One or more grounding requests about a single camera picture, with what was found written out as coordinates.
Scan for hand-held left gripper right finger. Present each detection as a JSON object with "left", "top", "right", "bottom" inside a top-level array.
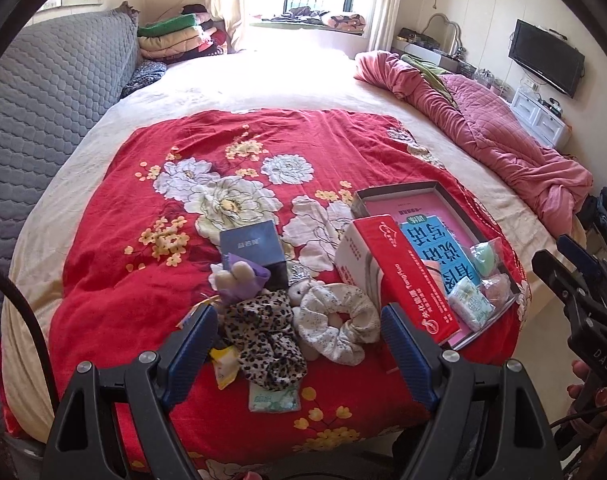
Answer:
[{"left": 381, "top": 302, "right": 564, "bottom": 480}]

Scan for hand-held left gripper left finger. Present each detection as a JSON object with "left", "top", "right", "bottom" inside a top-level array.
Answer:
[{"left": 42, "top": 304, "right": 219, "bottom": 480}]

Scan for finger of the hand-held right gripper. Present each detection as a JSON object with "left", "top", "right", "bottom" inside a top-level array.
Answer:
[
  {"left": 531, "top": 250, "right": 584, "bottom": 311},
  {"left": 556, "top": 234, "right": 607, "bottom": 281}
]

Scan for yellow snack packet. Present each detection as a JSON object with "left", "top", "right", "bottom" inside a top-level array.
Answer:
[{"left": 208, "top": 345, "right": 242, "bottom": 390}]

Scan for pink soft packet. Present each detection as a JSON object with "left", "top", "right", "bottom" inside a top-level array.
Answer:
[{"left": 481, "top": 272, "right": 513, "bottom": 306}]

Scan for green egg-shaped sponge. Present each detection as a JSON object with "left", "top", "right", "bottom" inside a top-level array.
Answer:
[{"left": 469, "top": 241, "right": 499, "bottom": 277}]

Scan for leopard print scrunchie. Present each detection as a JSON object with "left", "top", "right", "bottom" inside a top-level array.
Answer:
[{"left": 222, "top": 290, "right": 308, "bottom": 392}]

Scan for white green wipe packet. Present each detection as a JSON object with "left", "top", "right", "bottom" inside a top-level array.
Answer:
[
  {"left": 447, "top": 277, "right": 494, "bottom": 331},
  {"left": 248, "top": 384, "right": 302, "bottom": 413}
]

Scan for cream floral scrunchie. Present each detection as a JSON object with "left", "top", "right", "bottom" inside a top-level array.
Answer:
[{"left": 294, "top": 282, "right": 381, "bottom": 366}]

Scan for purple plush bunny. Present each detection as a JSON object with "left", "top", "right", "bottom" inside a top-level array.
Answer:
[{"left": 208, "top": 259, "right": 272, "bottom": 308}]

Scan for small beige teddy bear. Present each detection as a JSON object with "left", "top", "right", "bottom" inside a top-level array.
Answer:
[{"left": 287, "top": 265, "right": 329, "bottom": 321}]

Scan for grey cardboard box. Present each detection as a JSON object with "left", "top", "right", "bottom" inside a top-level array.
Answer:
[{"left": 352, "top": 180, "right": 523, "bottom": 350}]

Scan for person's right hand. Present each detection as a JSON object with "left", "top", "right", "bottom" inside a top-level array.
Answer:
[{"left": 566, "top": 357, "right": 607, "bottom": 423}]

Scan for dark bag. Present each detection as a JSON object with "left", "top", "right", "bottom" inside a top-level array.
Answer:
[{"left": 581, "top": 185, "right": 607, "bottom": 251}]

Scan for red and white carton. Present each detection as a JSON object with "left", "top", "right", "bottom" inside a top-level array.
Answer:
[{"left": 335, "top": 214, "right": 461, "bottom": 346}]

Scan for red floral blanket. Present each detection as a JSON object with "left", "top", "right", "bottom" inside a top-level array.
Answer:
[{"left": 48, "top": 109, "right": 527, "bottom": 480}]

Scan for dark blue box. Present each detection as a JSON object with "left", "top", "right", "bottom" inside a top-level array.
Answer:
[{"left": 218, "top": 220, "right": 289, "bottom": 291}]

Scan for pink and blue book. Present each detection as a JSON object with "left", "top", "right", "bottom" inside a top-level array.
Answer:
[{"left": 366, "top": 195, "right": 514, "bottom": 346}]

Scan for white drawer cabinet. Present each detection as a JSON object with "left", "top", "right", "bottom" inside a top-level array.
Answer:
[{"left": 508, "top": 85, "right": 571, "bottom": 148}]

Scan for pink quilt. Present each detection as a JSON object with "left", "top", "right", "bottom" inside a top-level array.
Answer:
[{"left": 353, "top": 51, "right": 594, "bottom": 236}]

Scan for black television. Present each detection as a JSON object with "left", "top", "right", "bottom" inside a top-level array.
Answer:
[{"left": 507, "top": 19, "right": 585, "bottom": 99}]

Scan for green cloth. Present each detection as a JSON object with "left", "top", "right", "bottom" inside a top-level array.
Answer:
[{"left": 401, "top": 54, "right": 459, "bottom": 106}]

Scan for cluttered vanity table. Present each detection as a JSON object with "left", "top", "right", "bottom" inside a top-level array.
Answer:
[{"left": 391, "top": 27, "right": 514, "bottom": 101}]

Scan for vanity mirror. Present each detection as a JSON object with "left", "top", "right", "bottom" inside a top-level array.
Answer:
[{"left": 418, "top": 12, "right": 467, "bottom": 58}]

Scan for dark patterned pillow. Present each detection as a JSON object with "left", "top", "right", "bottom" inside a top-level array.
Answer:
[{"left": 121, "top": 60, "right": 169, "bottom": 98}]

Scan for cream bed sheet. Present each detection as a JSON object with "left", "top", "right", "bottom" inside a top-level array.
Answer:
[{"left": 0, "top": 50, "right": 597, "bottom": 461}]

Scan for grey quilted headboard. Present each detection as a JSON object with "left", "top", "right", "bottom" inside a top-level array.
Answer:
[{"left": 0, "top": 10, "right": 139, "bottom": 376}]

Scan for stack of folded blankets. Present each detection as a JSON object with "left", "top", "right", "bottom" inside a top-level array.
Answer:
[{"left": 136, "top": 4, "right": 229, "bottom": 61}]

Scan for cream curtain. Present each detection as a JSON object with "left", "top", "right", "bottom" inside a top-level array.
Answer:
[
  {"left": 366, "top": 0, "right": 404, "bottom": 53},
  {"left": 204, "top": 0, "right": 254, "bottom": 53}
]

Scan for patterned cushion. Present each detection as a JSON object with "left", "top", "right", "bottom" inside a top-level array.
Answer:
[{"left": 321, "top": 10, "right": 367, "bottom": 33}]

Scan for dark clothes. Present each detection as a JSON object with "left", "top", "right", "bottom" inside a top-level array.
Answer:
[{"left": 278, "top": 6, "right": 329, "bottom": 21}]

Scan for black cable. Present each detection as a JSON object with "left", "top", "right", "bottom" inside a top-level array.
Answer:
[{"left": 0, "top": 255, "right": 59, "bottom": 411}]

